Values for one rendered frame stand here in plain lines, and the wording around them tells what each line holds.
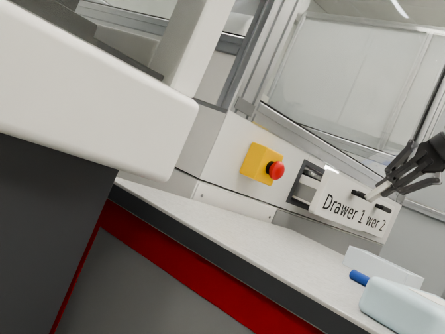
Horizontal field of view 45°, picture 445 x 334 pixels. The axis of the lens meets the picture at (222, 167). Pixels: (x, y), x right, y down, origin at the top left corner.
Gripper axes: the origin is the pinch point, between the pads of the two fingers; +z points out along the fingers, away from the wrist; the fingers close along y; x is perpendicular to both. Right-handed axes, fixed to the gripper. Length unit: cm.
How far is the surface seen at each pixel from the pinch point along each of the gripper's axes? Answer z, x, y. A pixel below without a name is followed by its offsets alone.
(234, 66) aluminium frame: 2, 47, 20
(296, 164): 9.8, 17.0, 10.5
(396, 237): 40, -172, 38
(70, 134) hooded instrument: 3, 96, -15
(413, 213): 24, -171, 45
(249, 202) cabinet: 19.7, 28.2, 3.6
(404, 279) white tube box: -1.6, 29.4, -27.4
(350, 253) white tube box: 4.8, 29.0, -18.2
